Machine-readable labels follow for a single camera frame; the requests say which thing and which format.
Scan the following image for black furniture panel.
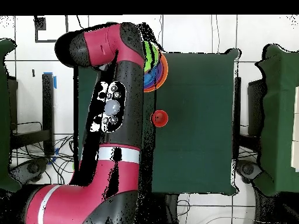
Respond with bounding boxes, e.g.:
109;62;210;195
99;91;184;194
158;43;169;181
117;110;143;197
247;79;266;136
8;75;19;131

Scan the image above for orange plastic bowl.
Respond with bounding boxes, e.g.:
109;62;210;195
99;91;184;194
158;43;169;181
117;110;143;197
143;52;169;93

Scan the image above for purple plastic bowl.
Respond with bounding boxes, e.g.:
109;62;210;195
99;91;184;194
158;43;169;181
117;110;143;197
143;62;164;90

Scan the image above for black post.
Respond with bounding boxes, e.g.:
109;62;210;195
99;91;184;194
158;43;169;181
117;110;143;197
234;76;242;131

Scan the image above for green plastic bowl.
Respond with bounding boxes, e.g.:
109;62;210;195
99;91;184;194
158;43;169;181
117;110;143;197
143;41;161;74

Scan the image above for green cloth side table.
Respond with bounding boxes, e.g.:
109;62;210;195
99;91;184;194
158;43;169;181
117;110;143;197
254;44;299;197
0;38;23;193

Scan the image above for thin black cable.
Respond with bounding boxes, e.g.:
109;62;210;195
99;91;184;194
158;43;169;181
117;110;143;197
211;15;220;53
157;15;164;50
76;15;85;30

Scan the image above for dark grey office chair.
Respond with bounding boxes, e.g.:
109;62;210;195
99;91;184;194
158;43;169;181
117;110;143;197
235;159;263;184
10;157;50;187

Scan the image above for orange-red plastic cup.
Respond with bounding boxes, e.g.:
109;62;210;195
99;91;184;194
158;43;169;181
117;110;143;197
151;110;169;128

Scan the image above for dark green tablecloth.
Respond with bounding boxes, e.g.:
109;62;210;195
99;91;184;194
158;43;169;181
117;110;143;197
72;47;241;195

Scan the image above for blue plastic bowl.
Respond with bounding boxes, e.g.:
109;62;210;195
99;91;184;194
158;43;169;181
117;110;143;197
143;67;158;85

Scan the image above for black frame with blue tape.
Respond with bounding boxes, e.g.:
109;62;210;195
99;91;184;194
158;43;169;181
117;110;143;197
10;72;57;156

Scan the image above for beige boxes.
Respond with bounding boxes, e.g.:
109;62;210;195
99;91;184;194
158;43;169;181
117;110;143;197
290;86;299;173

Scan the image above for tangle of cables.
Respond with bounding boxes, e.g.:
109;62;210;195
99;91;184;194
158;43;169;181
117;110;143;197
11;121;75;187

